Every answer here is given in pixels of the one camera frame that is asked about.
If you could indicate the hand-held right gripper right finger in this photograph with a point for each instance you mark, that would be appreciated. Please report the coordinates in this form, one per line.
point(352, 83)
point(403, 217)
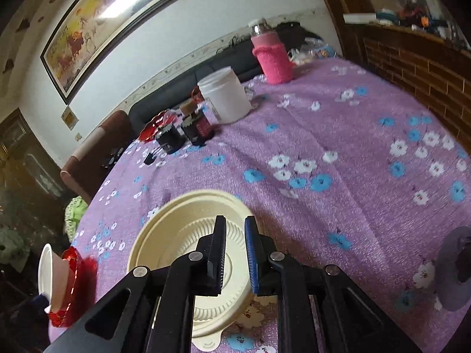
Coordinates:
point(254, 264)

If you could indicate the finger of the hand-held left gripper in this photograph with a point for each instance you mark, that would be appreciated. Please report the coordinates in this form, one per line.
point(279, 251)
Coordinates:
point(37, 301)

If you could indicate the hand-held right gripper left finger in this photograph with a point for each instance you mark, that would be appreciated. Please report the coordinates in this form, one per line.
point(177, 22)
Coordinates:
point(217, 264)

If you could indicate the large white paper bowl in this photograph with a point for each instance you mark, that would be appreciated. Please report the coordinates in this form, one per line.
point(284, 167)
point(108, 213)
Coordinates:
point(55, 275)

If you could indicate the large red plate gold lettering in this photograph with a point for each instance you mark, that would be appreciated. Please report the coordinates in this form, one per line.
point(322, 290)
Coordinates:
point(82, 268)

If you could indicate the cream plastic bowl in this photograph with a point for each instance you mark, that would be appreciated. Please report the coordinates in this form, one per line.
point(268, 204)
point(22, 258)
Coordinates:
point(165, 235)

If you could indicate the green patterned cloth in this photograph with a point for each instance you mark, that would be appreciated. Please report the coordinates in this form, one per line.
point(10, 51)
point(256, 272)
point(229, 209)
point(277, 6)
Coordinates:
point(75, 213)

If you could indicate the purple floral tablecloth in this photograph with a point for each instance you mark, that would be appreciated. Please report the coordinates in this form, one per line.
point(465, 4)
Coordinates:
point(331, 198)

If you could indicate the black power adapter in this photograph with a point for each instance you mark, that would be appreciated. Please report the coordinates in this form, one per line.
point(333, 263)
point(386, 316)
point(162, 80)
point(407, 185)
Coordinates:
point(150, 159)

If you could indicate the dark jar with wooden lid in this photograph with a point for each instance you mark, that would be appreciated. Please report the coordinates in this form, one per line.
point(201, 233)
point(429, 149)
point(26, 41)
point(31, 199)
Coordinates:
point(198, 128)

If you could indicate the dark remote controls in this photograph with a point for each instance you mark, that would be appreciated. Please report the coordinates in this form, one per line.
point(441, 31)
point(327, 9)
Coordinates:
point(114, 158)

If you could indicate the small red plate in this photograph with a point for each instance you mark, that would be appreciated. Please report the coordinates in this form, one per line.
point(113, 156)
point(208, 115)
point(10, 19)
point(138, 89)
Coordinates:
point(147, 130)

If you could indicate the brown upholstered chair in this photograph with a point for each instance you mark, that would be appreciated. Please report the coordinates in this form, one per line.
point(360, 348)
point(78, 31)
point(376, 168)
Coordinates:
point(95, 154)

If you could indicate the white plastic jar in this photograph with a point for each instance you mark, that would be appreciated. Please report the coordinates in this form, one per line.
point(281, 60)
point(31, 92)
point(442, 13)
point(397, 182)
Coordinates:
point(228, 95)

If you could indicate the black leather sofa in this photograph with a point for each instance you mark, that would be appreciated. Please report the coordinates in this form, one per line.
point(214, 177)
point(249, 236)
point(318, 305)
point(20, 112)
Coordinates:
point(184, 88)

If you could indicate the grey round disc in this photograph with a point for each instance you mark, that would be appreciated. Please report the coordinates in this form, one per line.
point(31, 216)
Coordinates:
point(456, 264)

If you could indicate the bottle in pink knitted sleeve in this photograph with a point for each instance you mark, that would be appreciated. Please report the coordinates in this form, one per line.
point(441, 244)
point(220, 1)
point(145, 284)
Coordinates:
point(274, 59)

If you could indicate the clear plastic bag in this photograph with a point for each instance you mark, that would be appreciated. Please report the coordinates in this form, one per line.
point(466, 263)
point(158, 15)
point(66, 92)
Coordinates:
point(307, 53)

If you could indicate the dark cloth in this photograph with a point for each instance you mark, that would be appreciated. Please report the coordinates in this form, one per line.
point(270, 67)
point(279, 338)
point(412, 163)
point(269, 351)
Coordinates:
point(294, 31)

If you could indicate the wooden brick-pattern cabinet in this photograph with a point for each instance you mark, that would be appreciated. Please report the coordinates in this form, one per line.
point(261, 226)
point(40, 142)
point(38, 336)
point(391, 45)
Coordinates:
point(415, 70)

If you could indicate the white box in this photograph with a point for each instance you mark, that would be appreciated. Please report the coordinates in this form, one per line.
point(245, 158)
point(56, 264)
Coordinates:
point(358, 18)

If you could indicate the framed horse painting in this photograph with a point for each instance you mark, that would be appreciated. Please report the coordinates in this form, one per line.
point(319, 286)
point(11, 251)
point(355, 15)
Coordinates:
point(95, 25)

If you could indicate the clutter pile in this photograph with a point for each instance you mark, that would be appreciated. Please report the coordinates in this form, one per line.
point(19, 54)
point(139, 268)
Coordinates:
point(423, 14)

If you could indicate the yellow wall plaque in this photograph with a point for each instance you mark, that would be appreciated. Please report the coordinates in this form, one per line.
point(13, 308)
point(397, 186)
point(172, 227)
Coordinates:
point(69, 117)

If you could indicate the wooden door frame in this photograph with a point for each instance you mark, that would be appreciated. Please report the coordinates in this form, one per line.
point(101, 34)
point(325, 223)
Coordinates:
point(331, 3)

